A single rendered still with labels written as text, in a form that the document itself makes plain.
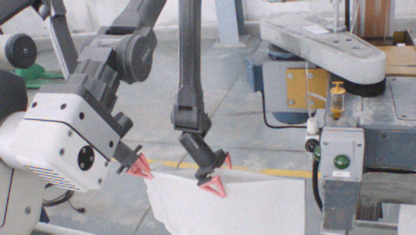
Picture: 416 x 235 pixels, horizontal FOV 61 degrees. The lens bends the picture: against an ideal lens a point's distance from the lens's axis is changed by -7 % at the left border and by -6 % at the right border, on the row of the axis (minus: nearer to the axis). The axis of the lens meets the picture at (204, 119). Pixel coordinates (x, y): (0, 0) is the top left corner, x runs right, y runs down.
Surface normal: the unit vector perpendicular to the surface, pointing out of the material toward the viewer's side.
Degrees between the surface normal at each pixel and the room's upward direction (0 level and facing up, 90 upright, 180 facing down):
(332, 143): 90
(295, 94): 90
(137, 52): 96
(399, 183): 90
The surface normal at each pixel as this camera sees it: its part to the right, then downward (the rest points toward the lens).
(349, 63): -0.93, 0.27
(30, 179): 0.92, 0.06
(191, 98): -0.33, 0.29
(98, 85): 0.58, -0.25
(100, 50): -0.21, -0.51
